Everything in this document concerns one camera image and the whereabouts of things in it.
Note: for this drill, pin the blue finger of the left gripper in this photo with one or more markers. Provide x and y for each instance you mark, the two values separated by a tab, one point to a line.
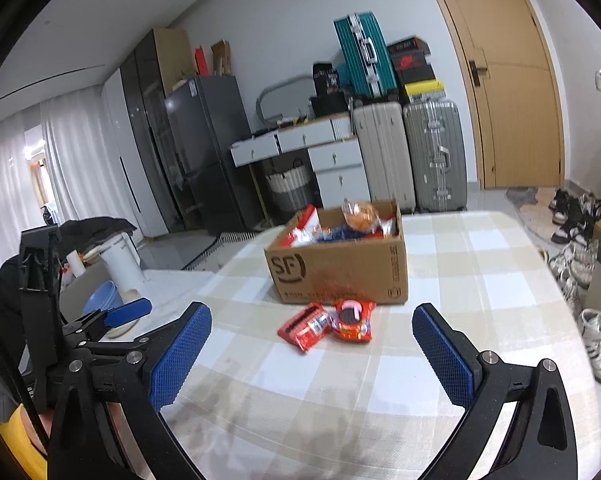
127	313

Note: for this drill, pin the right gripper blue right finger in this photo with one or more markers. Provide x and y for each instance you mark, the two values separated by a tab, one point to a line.
450	353

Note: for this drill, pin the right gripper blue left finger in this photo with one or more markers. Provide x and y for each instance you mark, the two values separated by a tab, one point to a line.
172	351

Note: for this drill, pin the red orange pie pack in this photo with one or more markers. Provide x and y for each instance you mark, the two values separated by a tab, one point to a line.
351	321

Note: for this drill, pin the red chocolate bar pack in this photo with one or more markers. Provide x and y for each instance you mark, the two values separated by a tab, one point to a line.
307	327

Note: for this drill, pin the red triangular snack bag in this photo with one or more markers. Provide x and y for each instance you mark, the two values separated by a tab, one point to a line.
387	228

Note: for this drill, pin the bread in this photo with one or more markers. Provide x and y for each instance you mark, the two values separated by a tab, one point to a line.
361	217

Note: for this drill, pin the blue cookie snack pack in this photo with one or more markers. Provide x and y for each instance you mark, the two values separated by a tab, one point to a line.
339	234

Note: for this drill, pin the white red noodle snack bag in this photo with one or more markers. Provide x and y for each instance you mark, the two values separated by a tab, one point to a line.
306	230

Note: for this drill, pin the yellow left sleeve forearm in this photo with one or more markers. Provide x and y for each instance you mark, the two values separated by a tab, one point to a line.
20	437

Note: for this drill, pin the blue bowl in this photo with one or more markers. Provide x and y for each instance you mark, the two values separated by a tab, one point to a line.
105	297

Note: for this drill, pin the white kettle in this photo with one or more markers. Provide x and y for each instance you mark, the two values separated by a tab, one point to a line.
123	263

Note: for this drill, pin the checked table cloth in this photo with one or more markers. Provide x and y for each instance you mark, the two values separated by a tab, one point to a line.
254	407

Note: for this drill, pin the SF cardboard box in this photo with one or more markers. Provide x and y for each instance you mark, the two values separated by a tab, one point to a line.
372	269

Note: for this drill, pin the patterned floor rug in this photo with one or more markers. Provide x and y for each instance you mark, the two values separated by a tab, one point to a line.
220	252

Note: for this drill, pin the white high top sneaker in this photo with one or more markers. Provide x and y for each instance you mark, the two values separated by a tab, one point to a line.
589	324

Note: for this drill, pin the white drawer desk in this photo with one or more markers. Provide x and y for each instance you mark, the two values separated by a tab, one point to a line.
329	148

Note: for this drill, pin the woven laundry basket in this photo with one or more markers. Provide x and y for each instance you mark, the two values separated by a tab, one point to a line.
292	189

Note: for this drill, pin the silver aluminium suitcase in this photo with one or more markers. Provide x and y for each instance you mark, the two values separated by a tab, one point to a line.
437	151

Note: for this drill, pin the black refrigerator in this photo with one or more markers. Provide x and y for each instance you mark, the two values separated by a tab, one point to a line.
206	117

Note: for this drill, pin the beige hard suitcase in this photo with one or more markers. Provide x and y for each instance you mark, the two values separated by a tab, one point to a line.
381	134

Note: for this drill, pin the dark tall cabinet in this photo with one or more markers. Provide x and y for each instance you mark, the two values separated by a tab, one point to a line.
161	59

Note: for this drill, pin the stacked shoe boxes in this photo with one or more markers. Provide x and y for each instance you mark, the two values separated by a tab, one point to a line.
415	76

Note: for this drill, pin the wooden door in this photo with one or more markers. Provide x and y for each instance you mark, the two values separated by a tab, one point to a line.
512	92

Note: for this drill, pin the teal suitcase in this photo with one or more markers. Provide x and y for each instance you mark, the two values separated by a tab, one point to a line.
366	55

